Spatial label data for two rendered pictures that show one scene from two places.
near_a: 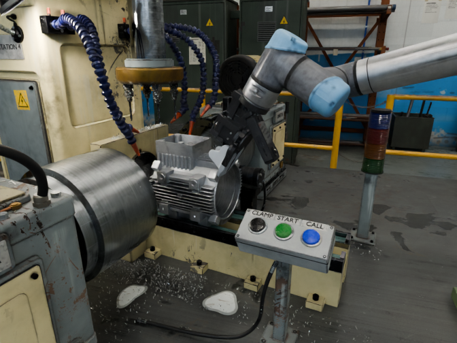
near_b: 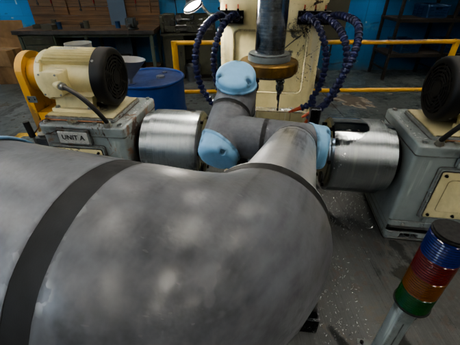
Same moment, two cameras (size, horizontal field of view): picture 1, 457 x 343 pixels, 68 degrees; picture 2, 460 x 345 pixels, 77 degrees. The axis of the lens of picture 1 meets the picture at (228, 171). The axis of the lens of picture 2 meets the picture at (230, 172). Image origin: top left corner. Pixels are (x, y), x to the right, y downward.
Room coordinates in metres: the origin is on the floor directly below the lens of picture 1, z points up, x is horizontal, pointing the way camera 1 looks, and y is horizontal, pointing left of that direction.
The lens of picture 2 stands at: (0.54, -0.63, 1.54)
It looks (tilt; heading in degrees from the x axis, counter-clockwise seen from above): 34 degrees down; 71
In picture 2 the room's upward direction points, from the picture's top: straight up
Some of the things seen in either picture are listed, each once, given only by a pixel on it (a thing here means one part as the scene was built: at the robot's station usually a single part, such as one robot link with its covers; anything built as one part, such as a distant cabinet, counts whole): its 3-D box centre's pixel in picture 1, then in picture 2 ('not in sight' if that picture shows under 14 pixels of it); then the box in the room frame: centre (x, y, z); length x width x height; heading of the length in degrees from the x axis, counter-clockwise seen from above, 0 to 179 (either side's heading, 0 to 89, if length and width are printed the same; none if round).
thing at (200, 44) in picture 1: (194, 84); not in sight; (4.49, 0.44, 0.99); 1.02 x 0.49 x 1.98; 73
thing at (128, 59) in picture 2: not in sight; (131, 74); (0.56, 1.76, 0.93); 0.25 x 0.24 x 0.25; 73
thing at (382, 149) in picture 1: (375, 150); (424, 279); (0.97, -0.44, 1.10); 0.06 x 0.06 x 0.04
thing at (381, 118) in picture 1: (379, 120); (445, 244); (0.97, -0.44, 1.19); 0.06 x 0.06 x 0.04
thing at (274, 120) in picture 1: (246, 143); (435, 173); (1.47, -0.08, 0.99); 0.35 x 0.31 x 0.37; 154
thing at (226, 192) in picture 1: (197, 184); not in sight; (0.90, 0.09, 1.02); 0.20 x 0.19 x 0.19; 63
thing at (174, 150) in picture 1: (184, 151); not in sight; (0.91, 0.12, 1.11); 0.12 x 0.11 x 0.07; 63
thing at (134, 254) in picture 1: (130, 237); not in sight; (0.87, 0.29, 0.86); 0.07 x 0.06 x 0.12; 154
